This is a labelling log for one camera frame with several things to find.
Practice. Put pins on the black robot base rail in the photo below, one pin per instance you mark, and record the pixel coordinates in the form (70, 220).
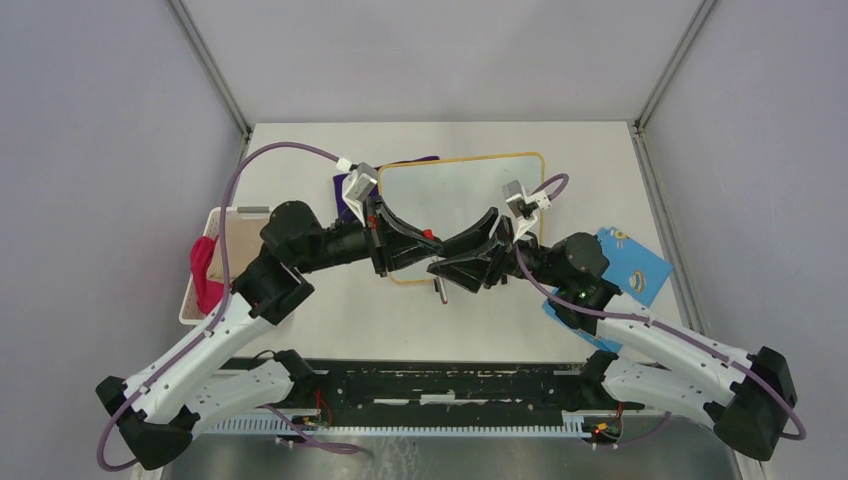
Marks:
(447, 394)

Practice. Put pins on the beige folded cloth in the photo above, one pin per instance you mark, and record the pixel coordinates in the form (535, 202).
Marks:
(243, 242)

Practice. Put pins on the aluminium left corner post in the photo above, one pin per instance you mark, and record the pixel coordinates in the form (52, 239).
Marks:
(209, 65)

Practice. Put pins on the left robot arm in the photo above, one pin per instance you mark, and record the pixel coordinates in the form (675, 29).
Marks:
(160, 410)

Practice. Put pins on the blue cartoon astronaut cloth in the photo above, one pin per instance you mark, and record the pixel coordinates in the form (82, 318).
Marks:
(637, 270)

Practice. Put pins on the red whiteboard marker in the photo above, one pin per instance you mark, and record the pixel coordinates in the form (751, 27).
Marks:
(440, 288)

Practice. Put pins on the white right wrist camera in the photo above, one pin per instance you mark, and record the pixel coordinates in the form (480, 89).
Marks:
(526, 208)

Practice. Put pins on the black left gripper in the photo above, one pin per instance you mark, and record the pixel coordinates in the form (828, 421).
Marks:
(411, 246)

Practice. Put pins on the yellow framed whiteboard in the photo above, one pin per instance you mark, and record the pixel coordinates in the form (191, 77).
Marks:
(447, 196)

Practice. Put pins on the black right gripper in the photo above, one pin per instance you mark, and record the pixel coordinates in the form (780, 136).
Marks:
(469, 269)

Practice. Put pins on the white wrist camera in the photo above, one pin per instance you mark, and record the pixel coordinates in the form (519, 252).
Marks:
(526, 208)
(352, 188)

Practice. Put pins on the aluminium right corner post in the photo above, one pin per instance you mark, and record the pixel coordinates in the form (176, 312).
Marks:
(687, 40)

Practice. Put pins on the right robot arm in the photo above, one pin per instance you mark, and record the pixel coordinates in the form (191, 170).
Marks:
(747, 399)

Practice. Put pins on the pink cloth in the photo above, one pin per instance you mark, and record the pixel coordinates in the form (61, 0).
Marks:
(208, 293)

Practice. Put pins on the aluminium corner post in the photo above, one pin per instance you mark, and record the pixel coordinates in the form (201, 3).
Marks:
(687, 40)
(209, 65)

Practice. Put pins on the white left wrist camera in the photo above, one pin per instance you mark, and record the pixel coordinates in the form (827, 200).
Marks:
(352, 188)

